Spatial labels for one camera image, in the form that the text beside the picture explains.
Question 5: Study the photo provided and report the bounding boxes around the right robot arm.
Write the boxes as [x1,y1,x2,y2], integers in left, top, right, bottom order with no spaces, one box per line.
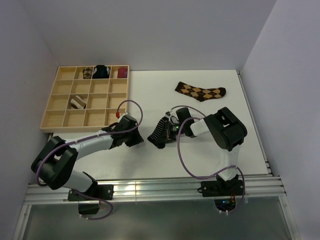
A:
[148,105,248,195]

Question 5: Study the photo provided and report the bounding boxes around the rolled black blue sock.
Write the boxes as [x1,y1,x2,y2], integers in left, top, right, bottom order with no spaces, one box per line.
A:
[92,65,111,79]

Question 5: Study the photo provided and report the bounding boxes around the rolled red sock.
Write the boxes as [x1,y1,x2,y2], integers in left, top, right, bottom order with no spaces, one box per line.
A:
[117,67,128,79]

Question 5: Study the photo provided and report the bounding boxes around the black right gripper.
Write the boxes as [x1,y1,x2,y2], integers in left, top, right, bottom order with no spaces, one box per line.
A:
[155,120,185,144]

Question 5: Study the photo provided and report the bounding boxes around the wooden compartment tray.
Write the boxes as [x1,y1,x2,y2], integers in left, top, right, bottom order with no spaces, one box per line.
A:
[40,65,130,133]

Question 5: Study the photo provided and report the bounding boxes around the tan brown striped sock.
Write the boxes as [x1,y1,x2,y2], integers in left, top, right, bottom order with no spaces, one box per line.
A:
[70,95,87,110]

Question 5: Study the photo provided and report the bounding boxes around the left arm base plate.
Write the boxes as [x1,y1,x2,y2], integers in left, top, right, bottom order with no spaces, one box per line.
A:
[67,183,115,216]

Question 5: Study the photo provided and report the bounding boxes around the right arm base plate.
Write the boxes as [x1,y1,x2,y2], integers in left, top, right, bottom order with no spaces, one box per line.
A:
[197,174,245,213]

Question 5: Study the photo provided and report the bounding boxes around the aluminium rail frame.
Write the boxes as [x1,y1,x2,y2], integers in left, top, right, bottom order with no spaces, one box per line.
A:
[14,70,300,240]

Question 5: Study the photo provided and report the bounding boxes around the brown argyle sock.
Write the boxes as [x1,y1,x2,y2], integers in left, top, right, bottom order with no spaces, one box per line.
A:
[174,81,227,102]

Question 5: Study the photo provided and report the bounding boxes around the rolled argyle sock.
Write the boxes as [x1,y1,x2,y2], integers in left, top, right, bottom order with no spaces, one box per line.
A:
[82,66,93,79]

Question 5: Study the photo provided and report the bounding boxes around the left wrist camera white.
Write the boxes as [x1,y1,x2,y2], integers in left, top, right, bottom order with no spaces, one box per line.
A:
[115,111,128,120]

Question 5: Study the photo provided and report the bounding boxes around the black white striped sock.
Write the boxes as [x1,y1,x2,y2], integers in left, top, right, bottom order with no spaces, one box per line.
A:
[147,116,171,149]

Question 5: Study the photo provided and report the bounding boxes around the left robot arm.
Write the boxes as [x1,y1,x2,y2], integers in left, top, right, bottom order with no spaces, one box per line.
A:
[31,114,144,200]

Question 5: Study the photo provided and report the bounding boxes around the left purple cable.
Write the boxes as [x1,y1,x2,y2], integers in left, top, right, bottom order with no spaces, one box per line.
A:
[36,99,144,221]

